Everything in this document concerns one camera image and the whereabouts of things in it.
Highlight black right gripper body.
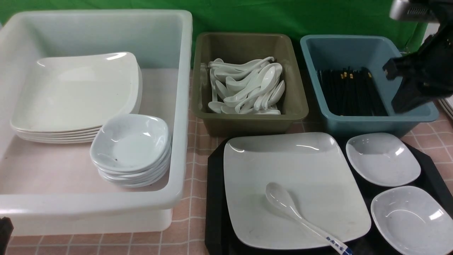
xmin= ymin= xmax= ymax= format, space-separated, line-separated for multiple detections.
xmin=383 ymin=0 xmax=453 ymax=114

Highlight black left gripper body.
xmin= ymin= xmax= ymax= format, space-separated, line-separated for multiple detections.
xmin=0 ymin=217 xmax=13 ymax=255

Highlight blue plastic bin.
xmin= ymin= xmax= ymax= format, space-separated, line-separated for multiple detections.
xmin=300 ymin=34 xmax=440 ymax=137

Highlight small white dish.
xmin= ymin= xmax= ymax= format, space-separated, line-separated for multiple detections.
xmin=345 ymin=133 xmax=421 ymax=187
xmin=370 ymin=186 xmax=453 ymax=255

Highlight large white square plate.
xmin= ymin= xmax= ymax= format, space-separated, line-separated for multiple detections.
xmin=223 ymin=132 xmax=372 ymax=250

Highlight white ceramic soup spoon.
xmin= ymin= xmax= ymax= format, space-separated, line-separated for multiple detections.
xmin=265 ymin=182 xmax=353 ymax=255

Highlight white plates at right edge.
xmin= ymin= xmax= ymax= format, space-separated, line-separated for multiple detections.
xmin=438 ymin=96 xmax=453 ymax=120

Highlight large white plastic tub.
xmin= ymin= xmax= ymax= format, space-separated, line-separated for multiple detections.
xmin=0 ymin=10 xmax=193 ymax=236

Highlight bundle of black chopsticks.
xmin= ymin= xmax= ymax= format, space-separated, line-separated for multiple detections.
xmin=317 ymin=67 xmax=389 ymax=117

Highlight green backdrop cloth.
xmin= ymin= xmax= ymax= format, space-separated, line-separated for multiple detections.
xmin=1 ymin=0 xmax=427 ymax=62

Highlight stack of white square plates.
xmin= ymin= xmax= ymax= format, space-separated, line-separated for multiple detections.
xmin=10 ymin=52 xmax=142 ymax=137

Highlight stack of small white dishes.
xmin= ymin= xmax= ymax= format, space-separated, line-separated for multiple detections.
xmin=90 ymin=114 xmax=172 ymax=188

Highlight pile of white soup spoons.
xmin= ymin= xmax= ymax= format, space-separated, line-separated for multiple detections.
xmin=207 ymin=57 xmax=286 ymax=115

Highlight pink checkered tablecloth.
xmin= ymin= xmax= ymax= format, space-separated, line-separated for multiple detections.
xmin=6 ymin=70 xmax=453 ymax=255

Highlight olive green plastic bin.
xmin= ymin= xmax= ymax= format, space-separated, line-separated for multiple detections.
xmin=191 ymin=33 xmax=309 ymax=137

